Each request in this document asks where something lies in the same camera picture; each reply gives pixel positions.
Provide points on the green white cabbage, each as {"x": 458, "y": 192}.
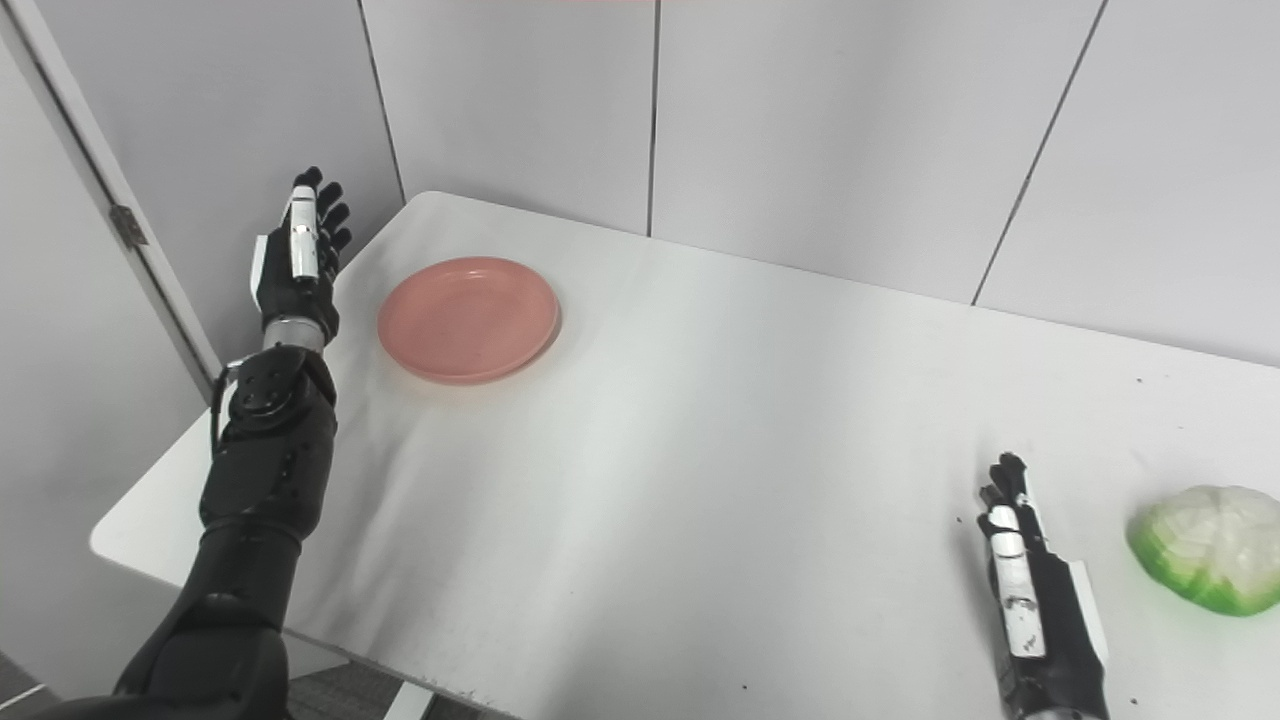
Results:
{"x": 1205, "y": 545}

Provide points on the pink round plate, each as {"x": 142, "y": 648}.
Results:
{"x": 468, "y": 318}

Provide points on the metal door hinge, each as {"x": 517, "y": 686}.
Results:
{"x": 128, "y": 226}

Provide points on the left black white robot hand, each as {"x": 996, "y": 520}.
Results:
{"x": 298, "y": 270}

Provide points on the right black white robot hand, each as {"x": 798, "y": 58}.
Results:
{"x": 1040, "y": 610}

